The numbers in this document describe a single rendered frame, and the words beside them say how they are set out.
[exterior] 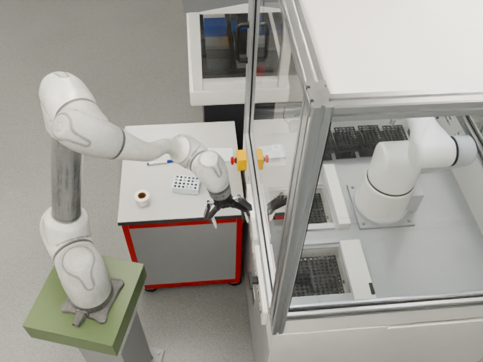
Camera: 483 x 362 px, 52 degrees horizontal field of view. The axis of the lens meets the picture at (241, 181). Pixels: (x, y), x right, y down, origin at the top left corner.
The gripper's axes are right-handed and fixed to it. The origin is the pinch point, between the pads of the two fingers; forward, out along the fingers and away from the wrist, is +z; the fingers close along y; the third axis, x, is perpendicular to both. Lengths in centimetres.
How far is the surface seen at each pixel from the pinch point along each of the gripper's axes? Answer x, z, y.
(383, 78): -42, -99, 48
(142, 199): 22.2, 1.7, -39.9
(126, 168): 45, 4, -50
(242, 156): 34.9, 0.5, 8.1
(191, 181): 32.0, 7.3, -18.1
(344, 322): -52, -3, 36
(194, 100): 83, 2, -14
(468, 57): -36, -95, 68
